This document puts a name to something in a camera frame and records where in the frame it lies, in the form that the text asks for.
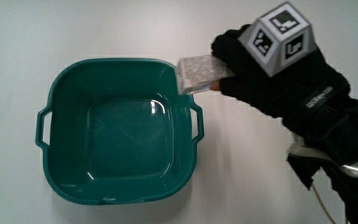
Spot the person's right hand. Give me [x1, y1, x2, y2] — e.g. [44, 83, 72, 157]
[209, 1, 351, 125]

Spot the person's right forearm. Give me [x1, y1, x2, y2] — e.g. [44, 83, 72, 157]
[283, 93, 358, 224]

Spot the silver wrist band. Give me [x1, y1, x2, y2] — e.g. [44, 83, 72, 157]
[287, 136, 358, 179]

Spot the teal plastic basin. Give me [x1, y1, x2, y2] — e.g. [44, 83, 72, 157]
[35, 57, 205, 206]

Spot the beige cable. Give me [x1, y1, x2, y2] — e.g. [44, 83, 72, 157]
[310, 182, 337, 224]

